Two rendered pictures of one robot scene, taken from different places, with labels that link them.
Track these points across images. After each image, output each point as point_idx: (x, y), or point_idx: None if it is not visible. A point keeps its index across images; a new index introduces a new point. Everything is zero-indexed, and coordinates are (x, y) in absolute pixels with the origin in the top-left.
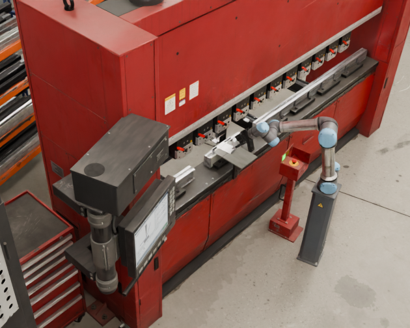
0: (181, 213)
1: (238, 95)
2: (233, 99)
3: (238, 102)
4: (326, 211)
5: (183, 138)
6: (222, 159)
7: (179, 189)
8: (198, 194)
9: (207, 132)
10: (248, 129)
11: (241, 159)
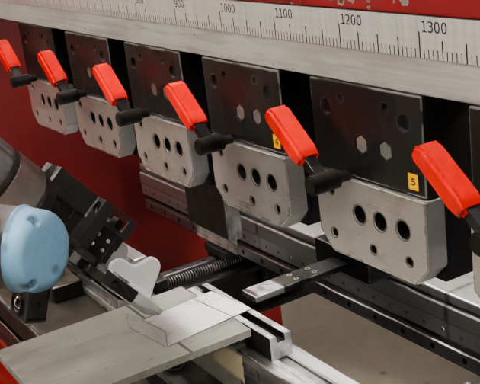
0: (8, 336)
1: (201, 3)
2: (180, 4)
3: (211, 58)
4: None
5: (33, 34)
6: (190, 373)
7: (69, 276)
8: (30, 329)
9: (100, 100)
10: (52, 174)
11: (62, 355)
